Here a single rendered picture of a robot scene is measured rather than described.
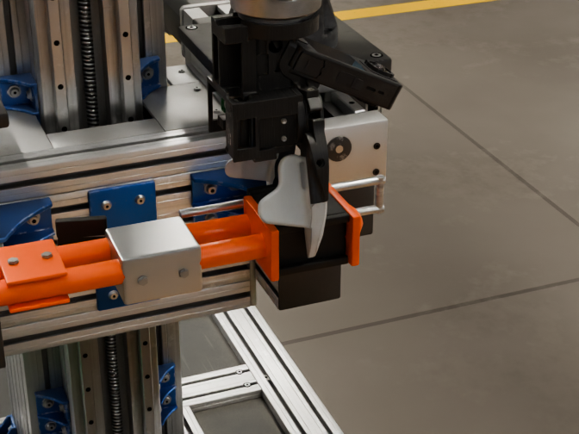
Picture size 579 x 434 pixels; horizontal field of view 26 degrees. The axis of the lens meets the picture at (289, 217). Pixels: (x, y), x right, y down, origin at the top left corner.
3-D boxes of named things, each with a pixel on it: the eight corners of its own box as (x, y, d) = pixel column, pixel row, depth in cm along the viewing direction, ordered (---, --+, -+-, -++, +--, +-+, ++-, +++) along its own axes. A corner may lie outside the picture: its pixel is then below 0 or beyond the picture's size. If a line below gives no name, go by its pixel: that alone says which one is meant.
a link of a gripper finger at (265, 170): (215, 194, 118) (225, 124, 111) (275, 183, 119) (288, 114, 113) (225, 218, 116) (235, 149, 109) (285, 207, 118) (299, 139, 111)
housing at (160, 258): (125, 308, 106) (121, 262, 104) (106, 270, 112) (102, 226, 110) (204, 293, 108) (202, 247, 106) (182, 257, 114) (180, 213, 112)
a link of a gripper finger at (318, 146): (295, 202, 109) (283, 103, 108) (314, 200, 109) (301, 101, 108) (314, 205, 104) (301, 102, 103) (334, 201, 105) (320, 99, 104)
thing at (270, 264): (270, 282, 109) (270, 232, 107) (243, 244, 115) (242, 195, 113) (359, 265, 112) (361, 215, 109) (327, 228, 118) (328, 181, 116)
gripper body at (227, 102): (208, 137, 110) (203, 4, 105) (298, 123, 113) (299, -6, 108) (235, 171, 104) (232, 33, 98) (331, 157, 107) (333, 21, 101)
